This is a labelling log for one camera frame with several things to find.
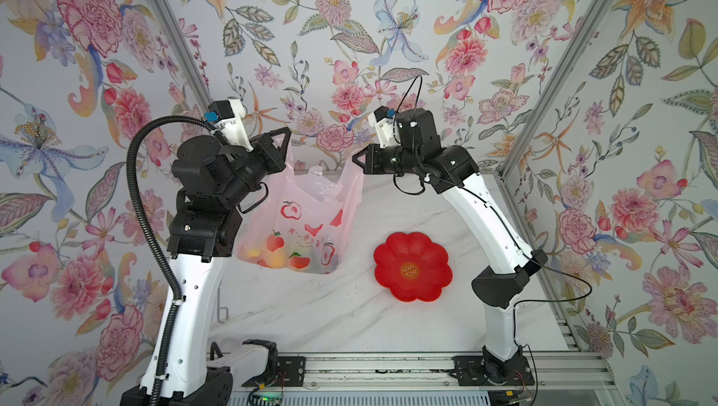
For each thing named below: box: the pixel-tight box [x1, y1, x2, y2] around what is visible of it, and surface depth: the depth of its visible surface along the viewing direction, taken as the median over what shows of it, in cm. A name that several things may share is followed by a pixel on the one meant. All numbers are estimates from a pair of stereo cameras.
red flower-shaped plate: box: [373, 232, 454, 303], surface depth 95 cm
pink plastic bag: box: [237, 136, 366, 275], surface depth 72 cm
